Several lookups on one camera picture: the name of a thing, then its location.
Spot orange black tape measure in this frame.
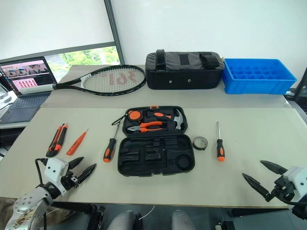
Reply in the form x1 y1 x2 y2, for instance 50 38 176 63
111 108 146 126

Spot white side desk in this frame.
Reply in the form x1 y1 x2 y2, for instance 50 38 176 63
0 120 30 130

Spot orange handled pliers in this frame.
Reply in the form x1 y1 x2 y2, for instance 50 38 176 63
127 121 164 133

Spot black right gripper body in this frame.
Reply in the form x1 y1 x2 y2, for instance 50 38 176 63
264 175 295 203

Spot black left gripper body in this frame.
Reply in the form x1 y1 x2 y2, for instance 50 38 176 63
61 170 80 192

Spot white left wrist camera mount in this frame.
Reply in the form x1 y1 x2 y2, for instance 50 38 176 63
44 157 69 196

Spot thin white cable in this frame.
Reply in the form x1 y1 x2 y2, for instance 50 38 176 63
139 204 156 220

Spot black grey fabric bag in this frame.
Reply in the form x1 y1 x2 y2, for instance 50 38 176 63
145 49 225 91

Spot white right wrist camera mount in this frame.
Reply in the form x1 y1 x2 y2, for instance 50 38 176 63
284 166 307 203

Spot black tape roll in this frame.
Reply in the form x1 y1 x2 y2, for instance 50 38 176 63
192 136 209 151

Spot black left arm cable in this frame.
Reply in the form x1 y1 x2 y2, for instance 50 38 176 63
35 158 49 187

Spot orange voltage tester pen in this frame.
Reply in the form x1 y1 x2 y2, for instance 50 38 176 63
65 128 89 157

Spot dark window frame post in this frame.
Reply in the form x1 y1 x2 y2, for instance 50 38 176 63
103 0 126 66

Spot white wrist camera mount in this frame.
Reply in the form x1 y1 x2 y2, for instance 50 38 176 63
44 157 69 196
284 166 307 203

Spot orange black utility knife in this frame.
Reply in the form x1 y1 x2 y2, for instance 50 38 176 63
46 122 69 158

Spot blue plastic compartment crate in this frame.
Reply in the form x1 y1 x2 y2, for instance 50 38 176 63
220 57 298 95

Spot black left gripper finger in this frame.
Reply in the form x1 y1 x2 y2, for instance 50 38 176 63
68 157 85 170
76 163 97 185

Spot grey rounded shape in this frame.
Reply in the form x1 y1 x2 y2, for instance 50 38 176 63
112 210 143 230
171 209 196 230

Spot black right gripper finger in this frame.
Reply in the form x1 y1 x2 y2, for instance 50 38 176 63
260 160 288 176
242 172 274 198

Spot claw hammer black orange handle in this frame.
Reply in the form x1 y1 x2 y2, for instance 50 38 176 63
146 108 188 131

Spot black tennis racket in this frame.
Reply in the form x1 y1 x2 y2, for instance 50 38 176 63
18 64 147 98

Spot black office chair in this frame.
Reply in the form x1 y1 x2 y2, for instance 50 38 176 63
285 70 307 109

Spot orange black handled screwdriver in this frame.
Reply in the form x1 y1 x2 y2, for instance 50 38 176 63
215 121 226 162
103 124 120 163

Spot white object beside laptop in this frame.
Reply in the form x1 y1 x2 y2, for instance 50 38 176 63
0 83 13 106

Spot open laptop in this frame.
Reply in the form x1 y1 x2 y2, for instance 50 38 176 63
0 56 59 124

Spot black stand frame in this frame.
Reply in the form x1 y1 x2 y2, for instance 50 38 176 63
215 207 290 230
51 201 106 230

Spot black tool case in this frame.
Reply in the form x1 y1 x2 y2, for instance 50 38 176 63
117 104 196 178

